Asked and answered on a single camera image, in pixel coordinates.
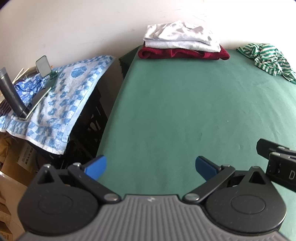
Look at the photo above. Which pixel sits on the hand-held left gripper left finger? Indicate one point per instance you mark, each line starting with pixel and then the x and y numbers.
pixel 97 165

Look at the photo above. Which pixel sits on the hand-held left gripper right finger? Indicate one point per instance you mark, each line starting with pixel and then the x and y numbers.
pixel 203 165

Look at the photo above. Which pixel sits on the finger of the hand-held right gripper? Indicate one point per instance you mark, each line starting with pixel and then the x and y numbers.
pixel 266 147

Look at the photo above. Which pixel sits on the green white striped shirt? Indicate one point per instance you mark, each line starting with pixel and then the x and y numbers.
pixel 268 58

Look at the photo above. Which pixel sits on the black plastic crate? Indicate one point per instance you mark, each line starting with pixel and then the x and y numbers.
pixel 92 115

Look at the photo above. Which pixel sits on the green table cloth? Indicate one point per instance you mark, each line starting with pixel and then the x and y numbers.
pixel 185 111

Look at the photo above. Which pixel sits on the blue patterned towel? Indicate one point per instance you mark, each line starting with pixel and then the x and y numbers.
pixel 69 97

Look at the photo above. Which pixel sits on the cardboard box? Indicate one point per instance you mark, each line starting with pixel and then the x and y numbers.
pixel 13 162

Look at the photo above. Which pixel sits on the blue floral cloth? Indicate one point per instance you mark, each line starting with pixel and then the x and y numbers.
pixel 27 89

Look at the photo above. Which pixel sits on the grey tube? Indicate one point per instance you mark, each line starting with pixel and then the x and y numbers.
pixel 10 92

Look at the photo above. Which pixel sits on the small standing mirror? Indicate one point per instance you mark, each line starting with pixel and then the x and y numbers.
pixel 43 64

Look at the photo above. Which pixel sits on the wooden sticks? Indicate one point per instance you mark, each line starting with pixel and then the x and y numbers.
pixel 20 74

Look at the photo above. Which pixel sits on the dark red folded sweater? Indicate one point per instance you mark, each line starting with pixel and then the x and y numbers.
pixel 161 53

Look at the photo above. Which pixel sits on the white folded towel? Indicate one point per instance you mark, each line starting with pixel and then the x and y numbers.
pixel 185 45

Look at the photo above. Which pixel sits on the white folded shirt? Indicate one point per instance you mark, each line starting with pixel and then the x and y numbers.
pixel 175 32

